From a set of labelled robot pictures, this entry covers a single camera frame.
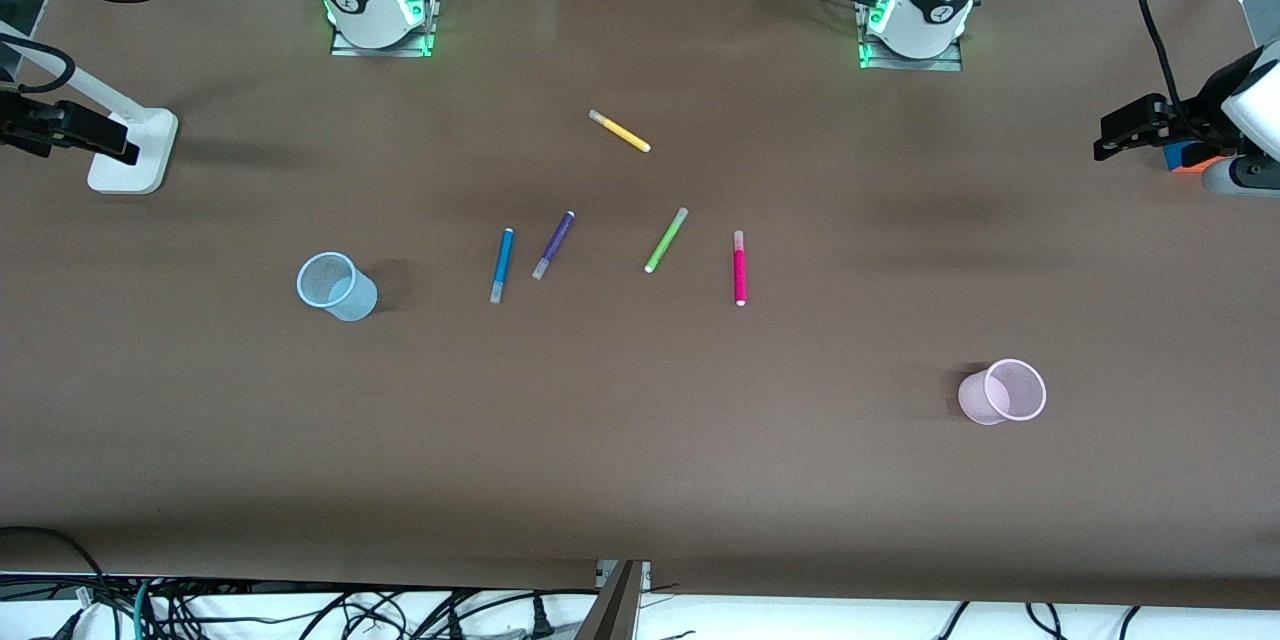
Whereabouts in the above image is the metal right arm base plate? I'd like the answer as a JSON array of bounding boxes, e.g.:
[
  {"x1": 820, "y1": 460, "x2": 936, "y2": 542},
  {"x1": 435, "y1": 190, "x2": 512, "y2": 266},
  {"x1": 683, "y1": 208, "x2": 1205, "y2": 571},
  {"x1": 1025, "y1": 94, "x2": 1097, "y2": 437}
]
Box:
[{"x1": 330, "y1": 0, "x2": 438, "y2": 58}]

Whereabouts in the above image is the translucent pink plastic cup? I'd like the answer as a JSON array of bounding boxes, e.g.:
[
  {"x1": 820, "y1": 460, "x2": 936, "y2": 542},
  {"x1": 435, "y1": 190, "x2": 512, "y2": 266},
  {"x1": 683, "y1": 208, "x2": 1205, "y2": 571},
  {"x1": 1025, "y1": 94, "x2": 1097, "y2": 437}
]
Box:
[{"x1": 957, "y1": 358, "x2": 1048, "y2": 426}]

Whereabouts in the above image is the translucent blue plastic cup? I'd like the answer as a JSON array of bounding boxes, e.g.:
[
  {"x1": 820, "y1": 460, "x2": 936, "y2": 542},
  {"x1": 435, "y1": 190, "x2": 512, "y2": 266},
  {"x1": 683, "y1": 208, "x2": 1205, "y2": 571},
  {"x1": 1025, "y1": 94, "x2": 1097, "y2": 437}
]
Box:
[{"x1": 296, "y1": 251, "x2": 379, "y2": 323}]

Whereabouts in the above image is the blue marker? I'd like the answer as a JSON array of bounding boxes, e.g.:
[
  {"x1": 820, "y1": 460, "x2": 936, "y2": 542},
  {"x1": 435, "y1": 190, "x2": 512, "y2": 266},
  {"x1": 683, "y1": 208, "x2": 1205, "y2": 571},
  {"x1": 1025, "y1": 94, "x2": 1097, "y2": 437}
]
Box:
[{"x1": 489, "y1": 228, "x2": 515, "y2": 305}]

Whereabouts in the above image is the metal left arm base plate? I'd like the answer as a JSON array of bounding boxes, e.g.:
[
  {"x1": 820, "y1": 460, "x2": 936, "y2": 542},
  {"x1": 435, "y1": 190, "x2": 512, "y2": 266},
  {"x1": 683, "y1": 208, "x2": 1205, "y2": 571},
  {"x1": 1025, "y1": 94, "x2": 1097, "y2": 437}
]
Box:
[{"x1": 858, "y1": 0, "x2": 964, "y2": 73}]

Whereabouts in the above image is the purple marker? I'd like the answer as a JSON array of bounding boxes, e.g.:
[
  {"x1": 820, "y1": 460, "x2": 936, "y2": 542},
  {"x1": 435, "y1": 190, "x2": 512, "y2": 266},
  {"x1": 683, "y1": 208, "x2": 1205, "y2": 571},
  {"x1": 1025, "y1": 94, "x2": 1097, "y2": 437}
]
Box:
[{"x1": 531, "y1": 210, "x2": 576, "y2": 281}]

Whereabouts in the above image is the black looped cable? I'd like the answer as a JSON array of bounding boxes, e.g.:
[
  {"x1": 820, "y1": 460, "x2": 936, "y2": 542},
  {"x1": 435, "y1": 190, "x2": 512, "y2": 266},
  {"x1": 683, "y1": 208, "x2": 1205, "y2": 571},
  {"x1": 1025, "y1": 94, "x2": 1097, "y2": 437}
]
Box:
[{"x1": 0, "y1": 525, "x2": 103, "y2": 603}]

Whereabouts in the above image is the green marker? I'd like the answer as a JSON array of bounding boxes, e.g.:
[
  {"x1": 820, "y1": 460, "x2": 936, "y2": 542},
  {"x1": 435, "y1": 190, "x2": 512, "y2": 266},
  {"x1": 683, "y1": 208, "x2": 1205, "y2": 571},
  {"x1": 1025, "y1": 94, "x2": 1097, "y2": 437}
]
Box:
[{"x1": 643, "y1": 207, "x2": 690, "y2": 274}]

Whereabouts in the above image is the yellow marker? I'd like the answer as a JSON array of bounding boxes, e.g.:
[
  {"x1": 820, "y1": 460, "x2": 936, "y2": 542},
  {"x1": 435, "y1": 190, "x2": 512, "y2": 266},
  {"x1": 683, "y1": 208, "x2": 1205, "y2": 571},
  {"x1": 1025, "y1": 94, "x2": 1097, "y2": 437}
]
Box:
[{"x1": 588, "y1": 109, "x2": 652, "y2": 154}]

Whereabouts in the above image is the colourful puzzle cube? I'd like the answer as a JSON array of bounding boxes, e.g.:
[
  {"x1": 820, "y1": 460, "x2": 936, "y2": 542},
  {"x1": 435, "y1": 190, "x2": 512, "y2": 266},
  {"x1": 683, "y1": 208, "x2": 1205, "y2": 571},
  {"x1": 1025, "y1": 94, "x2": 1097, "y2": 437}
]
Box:
[{"x1": 1163, "y1": 140, "x2": 1216, "y2": 176}]

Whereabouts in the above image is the white desk lamp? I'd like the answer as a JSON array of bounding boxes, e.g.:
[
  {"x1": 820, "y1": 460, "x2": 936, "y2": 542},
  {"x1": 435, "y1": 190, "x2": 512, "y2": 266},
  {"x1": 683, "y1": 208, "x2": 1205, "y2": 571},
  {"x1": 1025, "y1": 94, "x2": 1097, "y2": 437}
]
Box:
[{"x1": 0, "y1": 20, "x2": 179, "y2": 196}]

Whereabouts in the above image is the metal frame post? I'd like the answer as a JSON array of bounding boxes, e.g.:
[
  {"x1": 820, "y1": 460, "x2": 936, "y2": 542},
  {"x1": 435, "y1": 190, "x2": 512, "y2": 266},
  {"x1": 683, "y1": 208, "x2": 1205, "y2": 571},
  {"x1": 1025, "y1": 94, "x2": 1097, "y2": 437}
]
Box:
[{"x1": 575, "y1": 560, "x2": 651, "y2": 640}]

